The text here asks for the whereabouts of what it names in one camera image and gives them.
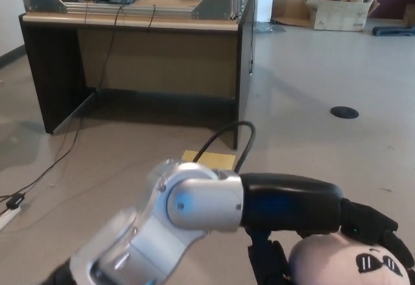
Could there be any black power adapter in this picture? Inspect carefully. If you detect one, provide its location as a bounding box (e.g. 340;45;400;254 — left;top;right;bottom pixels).
6;193;27;210

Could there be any blue foam piece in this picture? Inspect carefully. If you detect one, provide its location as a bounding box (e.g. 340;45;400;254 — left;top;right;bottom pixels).
372;25;415;38

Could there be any brown cardboard box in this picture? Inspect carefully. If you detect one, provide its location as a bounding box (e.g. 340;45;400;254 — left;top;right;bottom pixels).
401;5;415;27

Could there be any long black power cable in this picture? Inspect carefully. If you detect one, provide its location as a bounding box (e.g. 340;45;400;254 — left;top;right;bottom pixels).
0;5;126;200

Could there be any pink plush dumpling toy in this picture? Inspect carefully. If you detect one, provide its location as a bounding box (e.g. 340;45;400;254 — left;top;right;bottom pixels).
287;233;412;285

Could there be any flattened cardboard sheet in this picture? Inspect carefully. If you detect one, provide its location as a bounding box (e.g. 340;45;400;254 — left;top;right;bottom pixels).
272;8;315;27

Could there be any thin black side cable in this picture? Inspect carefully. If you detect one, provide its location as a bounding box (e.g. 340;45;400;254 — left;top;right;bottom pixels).
241;0;259;75

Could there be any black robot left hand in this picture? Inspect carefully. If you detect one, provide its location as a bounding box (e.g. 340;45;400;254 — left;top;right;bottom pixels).
239;172;415;285

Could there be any open cardboard box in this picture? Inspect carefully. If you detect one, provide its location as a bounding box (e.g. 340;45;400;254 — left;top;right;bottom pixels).
303;0;380;32

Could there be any black round floor cover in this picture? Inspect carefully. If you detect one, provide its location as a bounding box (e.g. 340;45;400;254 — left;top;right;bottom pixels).
330;106;360;119

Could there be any yellow paper sheet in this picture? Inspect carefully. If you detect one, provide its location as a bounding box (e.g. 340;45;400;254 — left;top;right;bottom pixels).
181;150;237;171

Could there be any dark wooden desk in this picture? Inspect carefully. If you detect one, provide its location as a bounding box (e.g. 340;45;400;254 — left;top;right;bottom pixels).
18;0;260;150

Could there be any white power strip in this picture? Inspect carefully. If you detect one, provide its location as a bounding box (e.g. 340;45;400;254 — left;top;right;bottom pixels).
0;207;21;229

